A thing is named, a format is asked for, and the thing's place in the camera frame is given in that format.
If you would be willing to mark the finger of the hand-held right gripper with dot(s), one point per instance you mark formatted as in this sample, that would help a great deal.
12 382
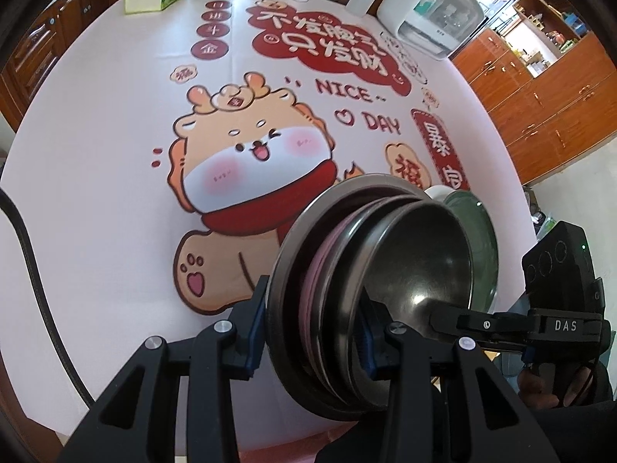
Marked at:
472 323

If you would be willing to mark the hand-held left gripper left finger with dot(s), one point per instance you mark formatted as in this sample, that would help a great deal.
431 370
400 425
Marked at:
255 333

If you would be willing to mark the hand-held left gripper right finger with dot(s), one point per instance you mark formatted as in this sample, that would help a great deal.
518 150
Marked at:
369 357

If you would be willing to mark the large steel bowl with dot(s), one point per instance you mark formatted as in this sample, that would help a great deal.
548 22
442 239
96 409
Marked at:
284 299

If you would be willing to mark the green plate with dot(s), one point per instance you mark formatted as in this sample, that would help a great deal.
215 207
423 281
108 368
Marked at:
482 251

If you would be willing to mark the pink steel bowl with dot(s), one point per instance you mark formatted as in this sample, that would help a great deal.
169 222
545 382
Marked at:
313 270

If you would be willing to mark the small steel bowl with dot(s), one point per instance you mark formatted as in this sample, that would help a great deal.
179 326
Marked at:
409 260

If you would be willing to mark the plain white plate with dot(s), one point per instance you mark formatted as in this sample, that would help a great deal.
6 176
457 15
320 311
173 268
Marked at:
436 193

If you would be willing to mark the person's right hand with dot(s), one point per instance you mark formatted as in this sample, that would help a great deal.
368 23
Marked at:
532 386

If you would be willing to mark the orange wooden cabinet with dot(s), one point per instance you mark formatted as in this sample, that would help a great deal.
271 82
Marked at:
554 120

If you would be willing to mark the printed cartoon tablecloth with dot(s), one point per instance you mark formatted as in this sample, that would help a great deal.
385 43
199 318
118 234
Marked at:
120 106

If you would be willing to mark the white countertop appliance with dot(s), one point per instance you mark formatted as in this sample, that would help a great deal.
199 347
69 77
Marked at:
409 5

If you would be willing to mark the carved brown wooden cabinet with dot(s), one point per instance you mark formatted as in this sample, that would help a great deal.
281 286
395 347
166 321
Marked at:
38 43

